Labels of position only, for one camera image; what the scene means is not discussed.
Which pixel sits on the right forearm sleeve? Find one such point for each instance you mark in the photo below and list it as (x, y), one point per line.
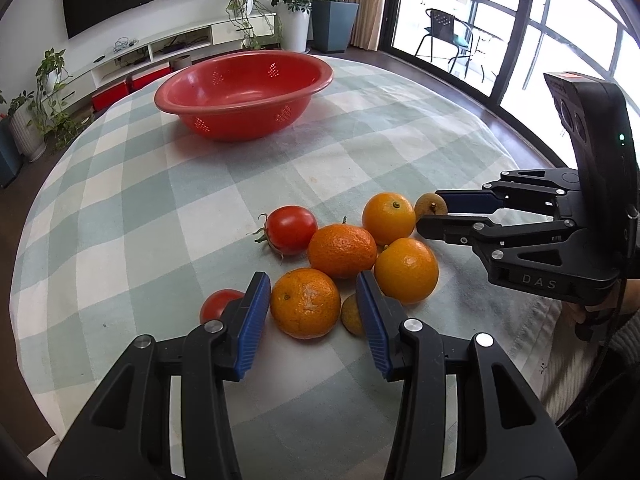
(622, 338)

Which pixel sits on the dark orange mandarin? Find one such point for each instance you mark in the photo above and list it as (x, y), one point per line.
(342, 251)

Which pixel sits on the black balcony chair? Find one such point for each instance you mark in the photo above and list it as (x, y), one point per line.
(449, 29)

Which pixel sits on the red plastic colander bowl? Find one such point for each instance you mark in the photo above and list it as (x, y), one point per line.
(244, 96)

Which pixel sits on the plant in white ribbed pot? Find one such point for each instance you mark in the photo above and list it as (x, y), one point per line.
(28, 138)

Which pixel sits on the smooth orange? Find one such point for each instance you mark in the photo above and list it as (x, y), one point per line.
(407, 270)
(387, 217)

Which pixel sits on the white TV cabinet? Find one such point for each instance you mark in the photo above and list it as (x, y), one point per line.
(197, 40)

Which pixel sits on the green checkered tablecloth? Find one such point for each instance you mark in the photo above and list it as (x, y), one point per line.
(142, 219)

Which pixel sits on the trailing plant on cabinet left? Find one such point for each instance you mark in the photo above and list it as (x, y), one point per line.
(49, 107)

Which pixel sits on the small grey pot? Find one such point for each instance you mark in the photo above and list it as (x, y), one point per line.
(181, 62)

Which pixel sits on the trailing plant on cabinet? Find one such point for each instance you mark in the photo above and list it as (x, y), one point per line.
(49, 107)
(252, 20)

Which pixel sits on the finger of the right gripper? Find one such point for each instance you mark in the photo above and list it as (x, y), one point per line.
(553, 192)
(552, 259)

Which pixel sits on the trailing plant on cabinet right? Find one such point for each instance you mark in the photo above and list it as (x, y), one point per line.
(252, 20)

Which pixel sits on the tomato, front left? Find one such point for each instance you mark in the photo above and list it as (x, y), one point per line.
(214, 305)

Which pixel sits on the right red storage box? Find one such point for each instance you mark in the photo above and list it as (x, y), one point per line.
(142, 79)

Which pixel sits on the tomato with stem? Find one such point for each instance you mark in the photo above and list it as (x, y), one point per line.
(287, 230)

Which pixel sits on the plant in white tall pot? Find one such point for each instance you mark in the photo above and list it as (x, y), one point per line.
(293, 23)

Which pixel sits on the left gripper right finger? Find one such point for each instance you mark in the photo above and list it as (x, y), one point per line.
(504, 432)

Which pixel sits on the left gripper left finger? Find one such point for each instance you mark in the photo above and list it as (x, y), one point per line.
(122, 432)

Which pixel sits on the large plant in blue pot, right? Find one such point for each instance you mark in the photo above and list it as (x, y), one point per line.
(332, 22)

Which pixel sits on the brown longan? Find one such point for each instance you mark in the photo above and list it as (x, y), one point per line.
(350, 316)
(430, 204)

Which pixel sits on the red storage box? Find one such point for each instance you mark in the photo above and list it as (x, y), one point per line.
(103, 99)
(142, 79)

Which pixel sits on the left red storage box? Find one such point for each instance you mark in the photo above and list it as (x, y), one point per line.
(103, 99)

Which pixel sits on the right hand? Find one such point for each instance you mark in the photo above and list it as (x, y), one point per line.
(577, 314)

